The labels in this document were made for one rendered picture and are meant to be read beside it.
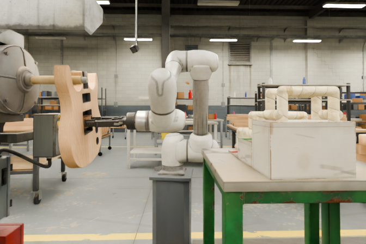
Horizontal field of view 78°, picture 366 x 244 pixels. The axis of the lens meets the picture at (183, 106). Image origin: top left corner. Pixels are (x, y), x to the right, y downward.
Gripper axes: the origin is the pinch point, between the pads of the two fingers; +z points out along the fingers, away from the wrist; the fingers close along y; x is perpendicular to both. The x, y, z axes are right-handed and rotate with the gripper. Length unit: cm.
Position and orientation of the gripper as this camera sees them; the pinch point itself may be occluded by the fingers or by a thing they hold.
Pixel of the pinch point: (89, 121)
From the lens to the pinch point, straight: 105.8
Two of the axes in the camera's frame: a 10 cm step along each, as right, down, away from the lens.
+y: -0.3, -1.0, 9.9
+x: -0.1, -9.9, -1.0
